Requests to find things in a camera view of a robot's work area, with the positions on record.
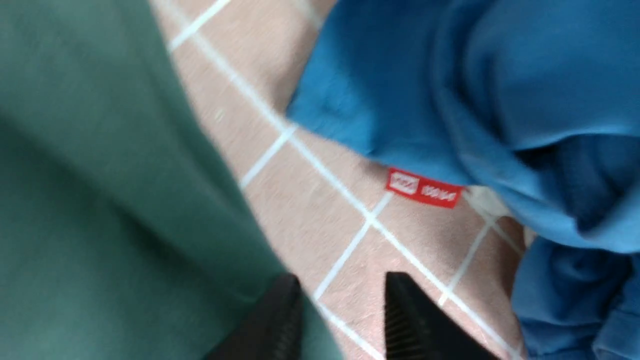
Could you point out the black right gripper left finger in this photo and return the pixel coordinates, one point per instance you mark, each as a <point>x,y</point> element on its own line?
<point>272,330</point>

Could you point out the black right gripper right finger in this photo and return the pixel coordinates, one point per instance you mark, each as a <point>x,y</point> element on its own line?
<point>416,328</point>

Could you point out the green long-sleeved shirt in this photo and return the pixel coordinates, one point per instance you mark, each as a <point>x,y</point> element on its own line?
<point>124,235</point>

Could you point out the blue shirt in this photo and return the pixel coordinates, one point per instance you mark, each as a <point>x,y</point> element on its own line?
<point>537,100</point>

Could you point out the pink checkered tablecloth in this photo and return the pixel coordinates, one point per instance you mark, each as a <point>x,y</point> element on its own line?
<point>325,210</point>

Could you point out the white garment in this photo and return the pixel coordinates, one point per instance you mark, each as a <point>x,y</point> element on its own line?
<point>487,201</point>

